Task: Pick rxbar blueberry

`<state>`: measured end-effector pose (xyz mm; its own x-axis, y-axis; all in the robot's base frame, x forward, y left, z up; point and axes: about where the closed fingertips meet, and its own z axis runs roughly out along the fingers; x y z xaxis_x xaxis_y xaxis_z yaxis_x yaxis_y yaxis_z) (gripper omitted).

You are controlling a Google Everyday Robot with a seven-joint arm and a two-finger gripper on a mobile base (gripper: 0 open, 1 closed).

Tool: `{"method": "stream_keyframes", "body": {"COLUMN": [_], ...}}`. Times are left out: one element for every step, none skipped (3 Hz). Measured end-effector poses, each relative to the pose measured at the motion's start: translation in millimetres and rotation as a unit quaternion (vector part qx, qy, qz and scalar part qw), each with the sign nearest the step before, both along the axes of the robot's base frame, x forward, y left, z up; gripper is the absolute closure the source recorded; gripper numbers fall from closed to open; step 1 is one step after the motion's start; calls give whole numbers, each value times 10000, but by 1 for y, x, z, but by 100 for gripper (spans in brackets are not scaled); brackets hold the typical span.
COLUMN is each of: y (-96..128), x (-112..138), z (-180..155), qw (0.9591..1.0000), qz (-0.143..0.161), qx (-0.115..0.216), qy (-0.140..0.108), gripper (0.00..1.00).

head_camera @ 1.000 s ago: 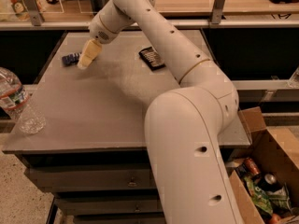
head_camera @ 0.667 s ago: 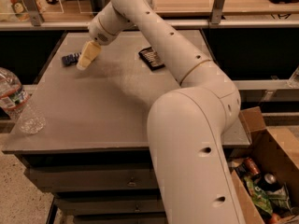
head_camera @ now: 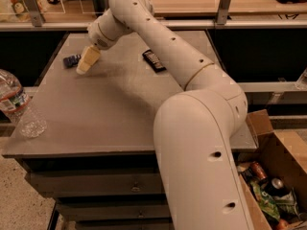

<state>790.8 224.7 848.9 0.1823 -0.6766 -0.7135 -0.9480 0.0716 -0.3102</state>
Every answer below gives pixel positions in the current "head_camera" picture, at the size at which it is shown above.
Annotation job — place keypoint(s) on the grey metal bracket right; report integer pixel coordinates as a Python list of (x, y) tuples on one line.
[(222, 12)]

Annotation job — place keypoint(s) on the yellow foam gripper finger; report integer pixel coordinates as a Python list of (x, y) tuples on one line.
[(89, 57)]

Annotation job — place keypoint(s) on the clear plastic water bottle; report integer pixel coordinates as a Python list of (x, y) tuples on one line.
[(18, 106)]

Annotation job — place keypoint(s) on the red round fruit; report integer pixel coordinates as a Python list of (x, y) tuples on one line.
[(282, 224)]

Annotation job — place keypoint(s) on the copper drink can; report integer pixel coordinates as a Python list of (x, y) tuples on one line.
[(258, 171)]

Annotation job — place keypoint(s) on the orange labelled package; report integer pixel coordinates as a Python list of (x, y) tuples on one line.
[(13, 11)]

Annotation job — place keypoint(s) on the green snack bag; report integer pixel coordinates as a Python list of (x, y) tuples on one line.
[(265, 202)]

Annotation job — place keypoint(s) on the grey metal bracket left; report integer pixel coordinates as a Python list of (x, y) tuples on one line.
[(35, 14)]

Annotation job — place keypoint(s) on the brown cardboard box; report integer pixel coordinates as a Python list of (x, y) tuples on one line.
[(282, 154)]

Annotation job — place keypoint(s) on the black silver-top can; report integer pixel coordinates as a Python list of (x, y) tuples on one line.
[(276, 187)]

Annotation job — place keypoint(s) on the blue rxbar blueberry wrapper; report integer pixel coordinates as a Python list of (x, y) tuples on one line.
[(71, 61)]

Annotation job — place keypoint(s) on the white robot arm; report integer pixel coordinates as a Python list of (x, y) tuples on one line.
[(192, 129)]

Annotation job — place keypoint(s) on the black snack bar wrapper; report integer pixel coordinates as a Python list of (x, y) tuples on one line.
[(152, 59)]

